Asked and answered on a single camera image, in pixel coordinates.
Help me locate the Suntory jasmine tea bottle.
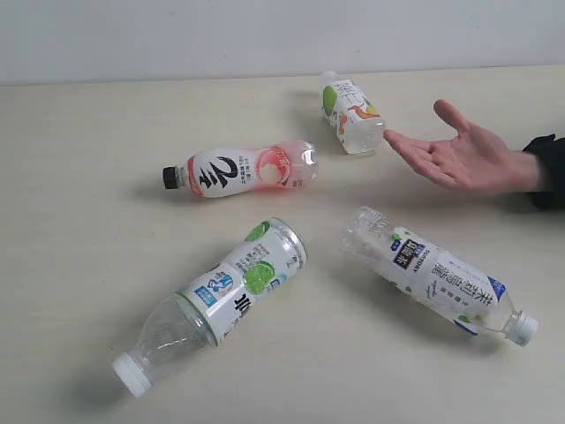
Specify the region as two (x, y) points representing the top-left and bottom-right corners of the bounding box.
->
(343, 206), (539, 347)

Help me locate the green orange tea bottle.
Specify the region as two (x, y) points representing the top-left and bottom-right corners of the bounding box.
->
(319, 71), (386, 155)

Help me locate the person's open bare hand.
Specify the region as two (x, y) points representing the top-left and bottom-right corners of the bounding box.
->
(384, 99), (546, 194)

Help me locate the lime label water bottle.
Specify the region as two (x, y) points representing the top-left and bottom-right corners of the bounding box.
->
(112, 217), (307, 398)

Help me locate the black sleeved forearm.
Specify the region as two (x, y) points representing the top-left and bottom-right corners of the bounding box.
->
(523, 134), (564, 210)

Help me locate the pink peach soda bottle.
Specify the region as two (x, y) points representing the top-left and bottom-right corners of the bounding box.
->
(162, 140), (318, 199)

